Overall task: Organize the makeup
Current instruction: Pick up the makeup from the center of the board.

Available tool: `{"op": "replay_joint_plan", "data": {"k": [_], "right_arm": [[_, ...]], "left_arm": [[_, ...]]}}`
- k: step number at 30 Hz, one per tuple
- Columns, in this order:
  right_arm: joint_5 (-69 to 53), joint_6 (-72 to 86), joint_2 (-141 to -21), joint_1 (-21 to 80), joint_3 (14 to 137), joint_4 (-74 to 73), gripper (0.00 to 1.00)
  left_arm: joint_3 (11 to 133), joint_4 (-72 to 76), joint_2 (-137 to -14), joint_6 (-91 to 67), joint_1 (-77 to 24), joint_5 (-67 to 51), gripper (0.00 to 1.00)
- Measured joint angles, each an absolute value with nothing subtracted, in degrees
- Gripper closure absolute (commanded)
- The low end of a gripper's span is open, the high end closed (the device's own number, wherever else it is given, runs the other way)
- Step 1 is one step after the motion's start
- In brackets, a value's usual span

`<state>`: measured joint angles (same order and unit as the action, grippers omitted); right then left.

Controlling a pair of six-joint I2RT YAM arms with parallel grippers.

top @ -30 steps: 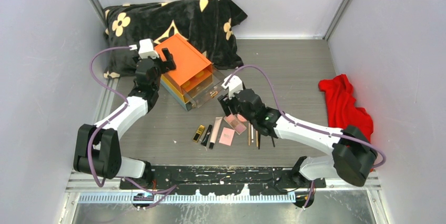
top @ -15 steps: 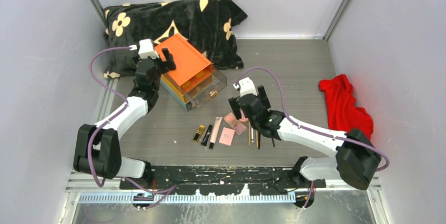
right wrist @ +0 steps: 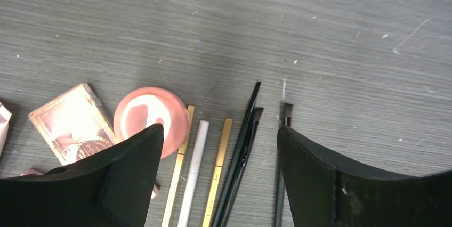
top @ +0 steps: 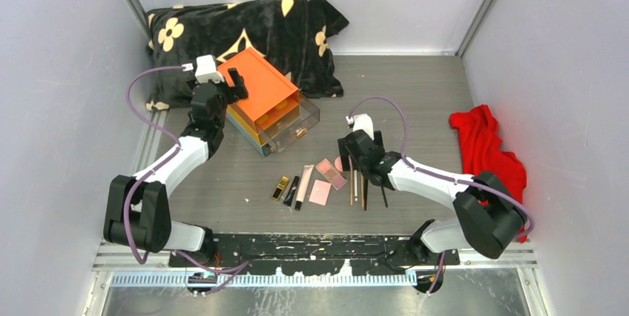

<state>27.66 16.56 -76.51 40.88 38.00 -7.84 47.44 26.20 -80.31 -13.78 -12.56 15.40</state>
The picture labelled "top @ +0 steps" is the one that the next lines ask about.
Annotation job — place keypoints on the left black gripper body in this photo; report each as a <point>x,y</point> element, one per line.
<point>224,93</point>

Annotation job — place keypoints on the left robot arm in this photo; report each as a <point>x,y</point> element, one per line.
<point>138,213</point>

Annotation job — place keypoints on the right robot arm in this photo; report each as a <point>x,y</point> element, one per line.
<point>487,218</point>

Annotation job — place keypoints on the black mascara tube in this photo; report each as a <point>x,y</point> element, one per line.
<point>291,191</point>

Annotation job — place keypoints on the pink square card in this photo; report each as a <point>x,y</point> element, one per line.
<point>320,192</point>

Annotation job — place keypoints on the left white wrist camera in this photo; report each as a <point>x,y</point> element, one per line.
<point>206,70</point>

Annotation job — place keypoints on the pink cream tube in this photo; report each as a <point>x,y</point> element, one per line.
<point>303,186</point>

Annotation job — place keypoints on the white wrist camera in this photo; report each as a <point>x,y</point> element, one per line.
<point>206,70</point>
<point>361,122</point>

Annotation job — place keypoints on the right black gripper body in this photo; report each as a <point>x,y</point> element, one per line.
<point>363,168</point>

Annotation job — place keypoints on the round pink blush compact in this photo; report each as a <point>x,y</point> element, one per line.
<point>338,164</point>

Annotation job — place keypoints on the pink eyeshadow palette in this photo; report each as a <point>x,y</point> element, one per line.
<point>331,174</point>

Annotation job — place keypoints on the white makeup pencil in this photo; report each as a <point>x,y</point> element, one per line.
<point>355,179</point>

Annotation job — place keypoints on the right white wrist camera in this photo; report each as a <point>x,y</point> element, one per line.
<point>361,122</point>

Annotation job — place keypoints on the wooden brown pencil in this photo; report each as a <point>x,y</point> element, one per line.
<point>351,187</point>

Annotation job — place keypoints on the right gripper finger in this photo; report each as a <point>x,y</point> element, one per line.
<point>344,154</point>
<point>378,141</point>

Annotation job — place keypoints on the red cloth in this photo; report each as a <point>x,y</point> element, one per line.
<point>480,149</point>

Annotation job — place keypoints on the orange drawer organizer box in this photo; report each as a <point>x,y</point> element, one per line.
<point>267,87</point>

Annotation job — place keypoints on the gold makeup pencil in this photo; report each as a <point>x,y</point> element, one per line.
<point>362,183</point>

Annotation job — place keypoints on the gold lipstick case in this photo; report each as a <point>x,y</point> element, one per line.
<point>280,188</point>

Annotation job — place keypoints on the black floral plush pillow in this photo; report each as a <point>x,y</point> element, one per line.
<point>292,35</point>

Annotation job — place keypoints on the clear top drawer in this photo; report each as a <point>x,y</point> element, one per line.
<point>285,124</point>

